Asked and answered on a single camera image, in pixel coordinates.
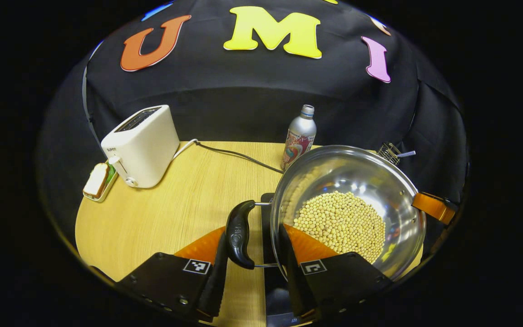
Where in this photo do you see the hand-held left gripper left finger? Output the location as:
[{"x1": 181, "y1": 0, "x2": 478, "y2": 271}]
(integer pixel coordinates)
[{"x1": 115, "y1": 226, "x2": 229, "y2": 323}]

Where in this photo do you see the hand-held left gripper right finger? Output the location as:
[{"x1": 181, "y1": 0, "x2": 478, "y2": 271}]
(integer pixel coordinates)
[{"x1": 280, "y1": 223, "x2": 394, "y2": 321}]

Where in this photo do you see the black induction cooktop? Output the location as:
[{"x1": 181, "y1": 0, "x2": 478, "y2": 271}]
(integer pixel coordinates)
[{"x1": 260, "y1": 193, "x2": 305, "y2": 327}]

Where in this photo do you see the stainless steel pot black handle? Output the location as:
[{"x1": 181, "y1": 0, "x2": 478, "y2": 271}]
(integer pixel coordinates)
[{"x1": 225, "y1": 145, "x2": 427, "y2": 280}]

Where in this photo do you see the pile of soybeans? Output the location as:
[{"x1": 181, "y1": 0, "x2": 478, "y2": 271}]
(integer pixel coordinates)
[{"x1": 293, "y1": 191, "x2": 386, "y2": 264}]

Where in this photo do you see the pale green rectangular plate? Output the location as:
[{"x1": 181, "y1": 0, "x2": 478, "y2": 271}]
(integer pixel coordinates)
[{"x1": 82, "y1": 161, "x2": 119, "y2": 203}]

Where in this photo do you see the silver printed drink bottle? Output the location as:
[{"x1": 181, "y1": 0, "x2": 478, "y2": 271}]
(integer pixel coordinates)
[{"x1": 281, "y1": 104, "x2": 317, "y2": 171}]

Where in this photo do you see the white toaster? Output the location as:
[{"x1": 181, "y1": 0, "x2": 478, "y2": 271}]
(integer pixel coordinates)
[{"x1": 101, "y1": 105, "x2": 180, "y2": 188}]

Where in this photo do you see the sandwich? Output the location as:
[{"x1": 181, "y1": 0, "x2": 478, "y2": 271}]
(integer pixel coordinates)
[{"x1": 84, "y1": 162, "x2": 116, "y2": 198}]

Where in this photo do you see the small wire basket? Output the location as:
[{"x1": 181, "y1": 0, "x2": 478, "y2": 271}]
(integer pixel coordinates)
[{"x1": 377, "y1": 142, "x2": 416, "y2": 165}]

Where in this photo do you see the black toaster power cable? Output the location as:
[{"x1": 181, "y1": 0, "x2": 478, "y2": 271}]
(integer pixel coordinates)
[{"x1": 173, "y1": 139, "x2": 285, "y2": 174}]

